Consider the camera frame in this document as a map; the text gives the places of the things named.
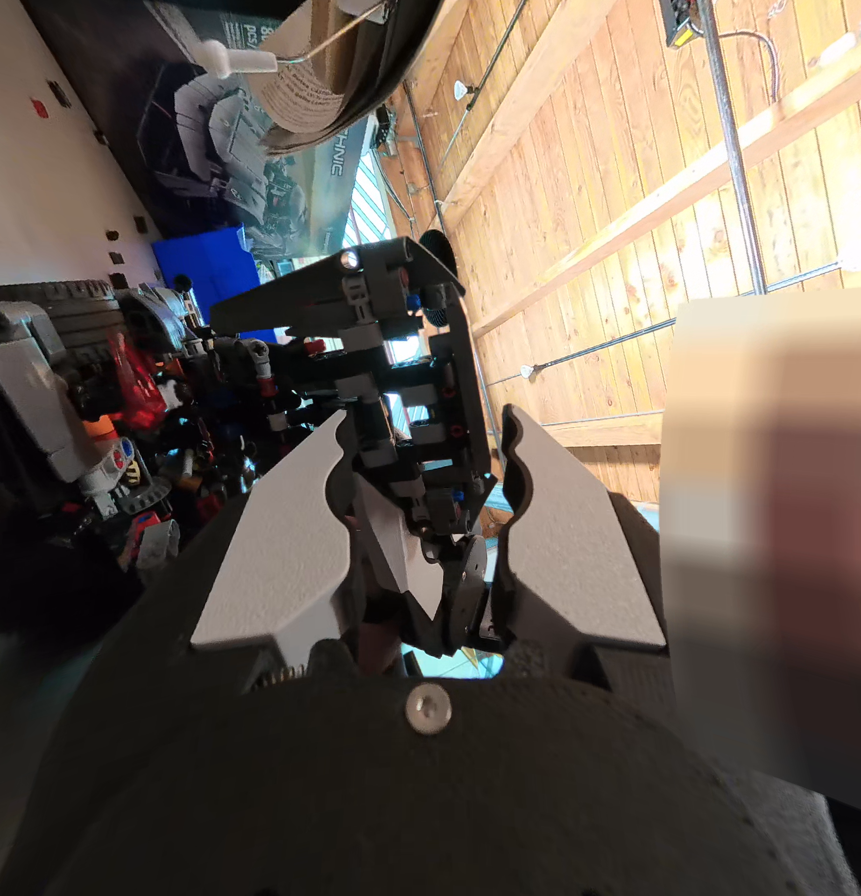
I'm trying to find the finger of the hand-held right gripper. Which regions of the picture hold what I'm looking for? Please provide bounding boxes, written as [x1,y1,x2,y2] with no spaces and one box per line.
[351,475,446,622]

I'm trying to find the blue plastic bin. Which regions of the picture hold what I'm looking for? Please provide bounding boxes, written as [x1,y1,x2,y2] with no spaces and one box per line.
[151,224,277,343]

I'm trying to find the black power supply box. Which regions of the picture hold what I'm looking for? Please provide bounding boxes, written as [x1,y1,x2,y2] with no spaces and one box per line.
[657,0,705,49]

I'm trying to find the grey and black lego door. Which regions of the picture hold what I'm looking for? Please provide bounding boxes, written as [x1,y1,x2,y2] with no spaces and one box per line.
[209,237,504,659]

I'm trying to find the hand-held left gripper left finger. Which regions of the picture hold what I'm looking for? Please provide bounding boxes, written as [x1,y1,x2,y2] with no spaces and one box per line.
[190,410,354,662]

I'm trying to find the grey lego car model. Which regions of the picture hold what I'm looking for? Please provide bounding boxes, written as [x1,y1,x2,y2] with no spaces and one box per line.
[0,279,347,582]

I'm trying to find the scattered small lego pieces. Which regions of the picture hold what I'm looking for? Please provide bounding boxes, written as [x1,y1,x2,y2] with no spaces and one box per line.
[30,80,151,289]

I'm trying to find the lego set box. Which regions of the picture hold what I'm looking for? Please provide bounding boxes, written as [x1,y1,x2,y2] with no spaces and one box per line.
[24,0,372,260]

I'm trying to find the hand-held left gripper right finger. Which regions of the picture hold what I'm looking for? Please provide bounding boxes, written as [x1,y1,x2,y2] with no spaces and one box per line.
[488,403,667,650]

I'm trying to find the black pole with pleated disc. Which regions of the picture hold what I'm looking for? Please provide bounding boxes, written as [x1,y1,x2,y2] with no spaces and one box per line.
[420,230,459,330]

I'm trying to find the silver metal pipe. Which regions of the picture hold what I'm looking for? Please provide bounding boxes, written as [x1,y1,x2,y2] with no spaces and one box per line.
[694,0,769,296]

